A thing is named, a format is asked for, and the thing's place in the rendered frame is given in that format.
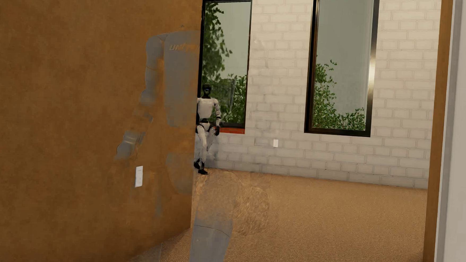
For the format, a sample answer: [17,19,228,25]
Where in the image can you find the white humanoid robot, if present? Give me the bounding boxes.
[193,84,223,176]

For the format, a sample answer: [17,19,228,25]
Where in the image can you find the black framed window with sill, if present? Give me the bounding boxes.
[196,0,253,135]

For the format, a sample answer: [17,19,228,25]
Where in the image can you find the tall black framed window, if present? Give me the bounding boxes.
[304,0,380,138]

